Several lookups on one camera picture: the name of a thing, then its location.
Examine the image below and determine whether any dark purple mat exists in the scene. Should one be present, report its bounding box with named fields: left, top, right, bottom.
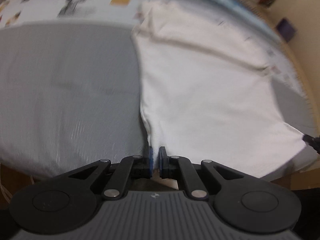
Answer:
left=276, top=18, right=297, bottom=43

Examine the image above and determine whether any white long-sleeve shirt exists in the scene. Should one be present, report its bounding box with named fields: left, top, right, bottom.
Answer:
left=132, top=0, right=306, bottom=178

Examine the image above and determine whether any grey patterned bed sheet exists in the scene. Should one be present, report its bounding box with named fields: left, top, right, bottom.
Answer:
left=1, top=0, right=317, bottom=180

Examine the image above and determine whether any wooden bed frame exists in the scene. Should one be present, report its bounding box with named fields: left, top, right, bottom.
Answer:
left=220, top=0, right=320, bottom=190

